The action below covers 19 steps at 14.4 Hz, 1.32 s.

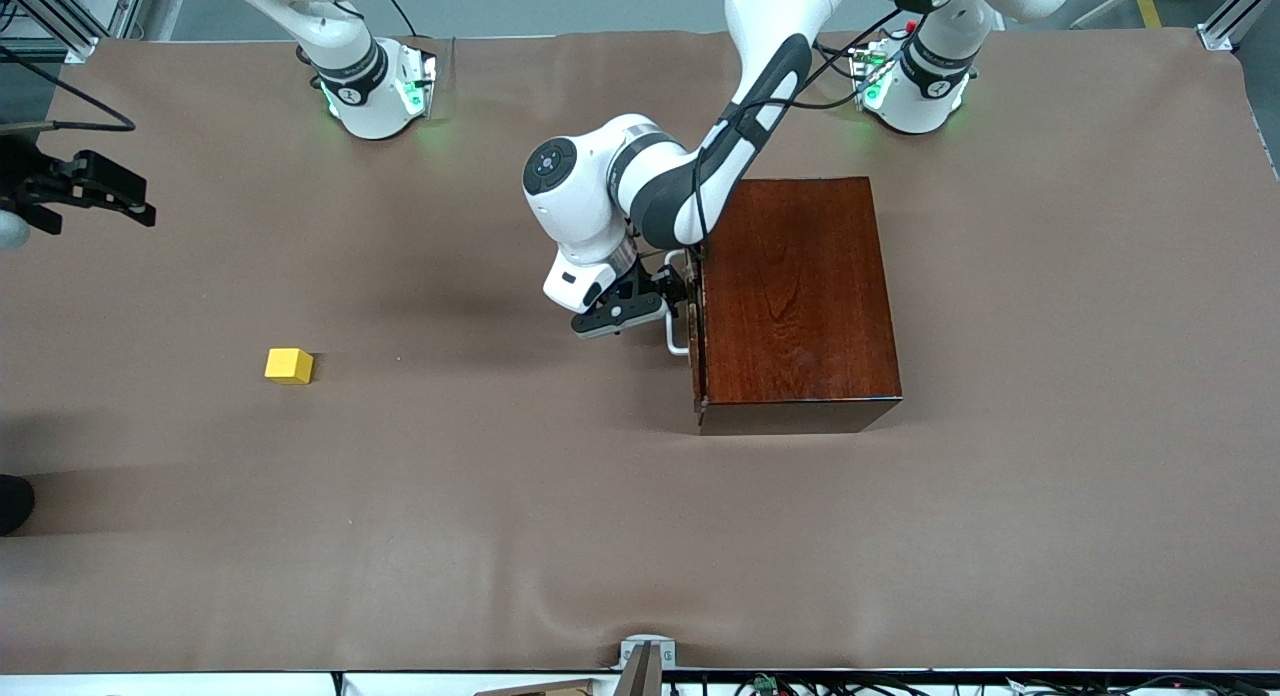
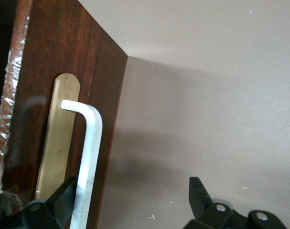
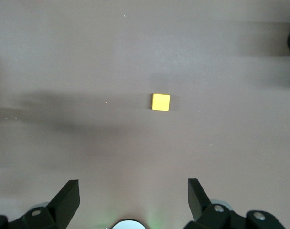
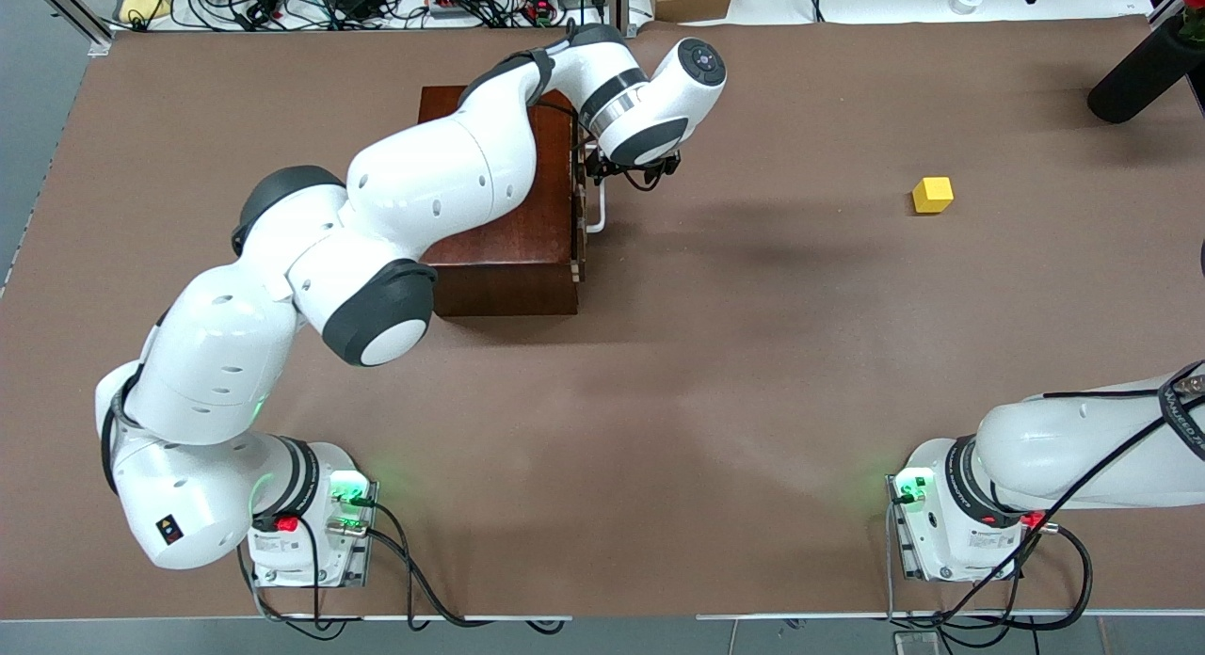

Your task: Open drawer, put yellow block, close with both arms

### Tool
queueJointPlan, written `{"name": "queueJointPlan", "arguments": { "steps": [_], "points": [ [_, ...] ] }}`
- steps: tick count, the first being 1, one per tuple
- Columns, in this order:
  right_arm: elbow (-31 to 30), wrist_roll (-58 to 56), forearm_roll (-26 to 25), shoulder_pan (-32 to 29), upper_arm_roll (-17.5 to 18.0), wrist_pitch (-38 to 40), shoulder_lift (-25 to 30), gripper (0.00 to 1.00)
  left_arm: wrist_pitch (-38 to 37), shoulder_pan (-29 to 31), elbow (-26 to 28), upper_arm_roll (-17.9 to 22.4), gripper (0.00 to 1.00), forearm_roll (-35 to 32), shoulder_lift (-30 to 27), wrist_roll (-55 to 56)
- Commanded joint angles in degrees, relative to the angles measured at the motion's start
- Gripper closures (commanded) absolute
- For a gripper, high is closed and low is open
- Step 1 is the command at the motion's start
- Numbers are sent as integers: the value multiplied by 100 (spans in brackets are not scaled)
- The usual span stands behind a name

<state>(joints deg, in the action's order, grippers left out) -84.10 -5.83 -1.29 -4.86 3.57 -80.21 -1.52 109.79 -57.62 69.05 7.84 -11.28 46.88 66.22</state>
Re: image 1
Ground dark brown wooden cabinet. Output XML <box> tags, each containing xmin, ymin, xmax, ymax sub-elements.
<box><xmin>692</xmin><ymin>176</ymin><xmax>904</xmax><ymax>437</ymax></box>

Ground brown cardboard piece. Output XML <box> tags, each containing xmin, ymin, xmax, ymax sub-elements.
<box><xmin>470</xmin><ymin>678</ymin><xmax>593</xmax><ymax>696</ymax></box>

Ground wooden drawer with white handle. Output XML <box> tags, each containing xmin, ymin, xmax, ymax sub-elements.
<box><xmin>664</xmin><ymin>246</ymin><xmax>707</xmax><ymax>422</ymax></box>

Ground grey metal bracket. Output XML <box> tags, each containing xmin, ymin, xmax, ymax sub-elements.
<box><xmin>612</xmin><ymin>635</ymin><xmax>678</xmax><ymax>696</ymax></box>

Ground yellow block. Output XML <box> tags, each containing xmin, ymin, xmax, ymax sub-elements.
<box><xmin>264</xmin><ymin>347</ymin><xmax>315</xmax><ymax>386</ymax></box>

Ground black shoe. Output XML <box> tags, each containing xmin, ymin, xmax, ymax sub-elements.
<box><xmin>0</xmin><ymin>473</ymin><xmax>37</xmax><ymax>537</ymax></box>

